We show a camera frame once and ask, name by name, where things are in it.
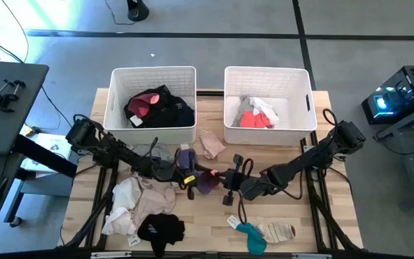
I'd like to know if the black clamp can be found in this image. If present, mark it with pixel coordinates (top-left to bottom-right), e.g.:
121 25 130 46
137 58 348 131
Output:
0 79 27 114

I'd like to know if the beige sock with maroon toe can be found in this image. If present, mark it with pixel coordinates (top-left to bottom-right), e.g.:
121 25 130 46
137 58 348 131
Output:
256 221 297 245

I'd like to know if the pale pink sock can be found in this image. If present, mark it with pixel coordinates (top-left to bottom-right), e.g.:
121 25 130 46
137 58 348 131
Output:
198 129 227 160

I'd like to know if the pale pink garment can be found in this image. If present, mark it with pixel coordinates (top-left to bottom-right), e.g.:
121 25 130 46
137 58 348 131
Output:
131 177 177 232

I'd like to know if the black garment with white logo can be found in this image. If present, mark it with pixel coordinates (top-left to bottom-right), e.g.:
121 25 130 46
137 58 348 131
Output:
137 212 186 258

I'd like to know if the white garment with paper tag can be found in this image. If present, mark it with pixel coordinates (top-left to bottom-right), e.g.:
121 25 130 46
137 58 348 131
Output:
101 206 142 247

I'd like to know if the white plastic laundry basket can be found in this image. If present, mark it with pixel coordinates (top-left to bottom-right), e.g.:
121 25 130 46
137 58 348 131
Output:
223 65 318 146
101 65 197 145

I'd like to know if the navy blue garment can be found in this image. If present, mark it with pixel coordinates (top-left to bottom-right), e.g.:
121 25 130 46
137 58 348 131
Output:
173 106 196 127

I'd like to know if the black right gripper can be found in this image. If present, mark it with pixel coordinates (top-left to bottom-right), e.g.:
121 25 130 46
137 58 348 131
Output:
212 154 247 206

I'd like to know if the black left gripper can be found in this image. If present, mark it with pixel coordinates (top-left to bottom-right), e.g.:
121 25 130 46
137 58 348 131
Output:
152 150 217 201

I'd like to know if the large black garment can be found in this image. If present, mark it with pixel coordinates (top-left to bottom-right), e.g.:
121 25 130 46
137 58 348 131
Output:
123 84 188 129

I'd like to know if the small yellow black plug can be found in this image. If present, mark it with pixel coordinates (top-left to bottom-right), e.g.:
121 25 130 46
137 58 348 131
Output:
22 124 42 138

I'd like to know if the black floor cable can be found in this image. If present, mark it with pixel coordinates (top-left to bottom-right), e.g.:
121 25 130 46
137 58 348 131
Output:
104 0 136 26

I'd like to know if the black desk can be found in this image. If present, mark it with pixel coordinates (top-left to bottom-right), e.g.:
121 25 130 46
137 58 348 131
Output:
0 60 50 244

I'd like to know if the red garment with pink trim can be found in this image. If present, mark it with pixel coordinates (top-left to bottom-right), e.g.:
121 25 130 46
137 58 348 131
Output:
127 92 161 118

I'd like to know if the silver metal bracket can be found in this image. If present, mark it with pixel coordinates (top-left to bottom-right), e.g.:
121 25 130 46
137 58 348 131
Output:
290 253 333 259
90 251 133 259

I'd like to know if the thin dark cable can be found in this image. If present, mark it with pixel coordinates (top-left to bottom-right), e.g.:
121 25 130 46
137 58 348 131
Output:
0 0 30 64

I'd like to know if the black stand base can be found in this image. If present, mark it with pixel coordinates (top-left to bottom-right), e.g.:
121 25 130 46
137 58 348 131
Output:
126 0 151 22

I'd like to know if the purple sock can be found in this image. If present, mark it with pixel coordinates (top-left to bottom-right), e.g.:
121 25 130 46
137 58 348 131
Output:
176 148 199 173
193 171 221 196

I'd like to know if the teal sock with tag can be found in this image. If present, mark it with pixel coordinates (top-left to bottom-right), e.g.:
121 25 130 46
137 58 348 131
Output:
226 214 267 257

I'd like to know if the white cardboard box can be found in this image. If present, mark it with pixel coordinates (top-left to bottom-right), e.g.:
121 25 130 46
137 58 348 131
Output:
19 132 73 179

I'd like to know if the black desk leg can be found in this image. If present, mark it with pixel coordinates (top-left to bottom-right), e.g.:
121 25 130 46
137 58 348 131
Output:
4 133 78 228

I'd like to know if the white cloth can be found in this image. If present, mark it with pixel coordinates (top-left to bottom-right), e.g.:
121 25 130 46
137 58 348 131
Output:
249 96 281 126

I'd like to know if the black desk cable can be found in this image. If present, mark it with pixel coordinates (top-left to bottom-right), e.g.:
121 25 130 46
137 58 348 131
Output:
40 85 74 129

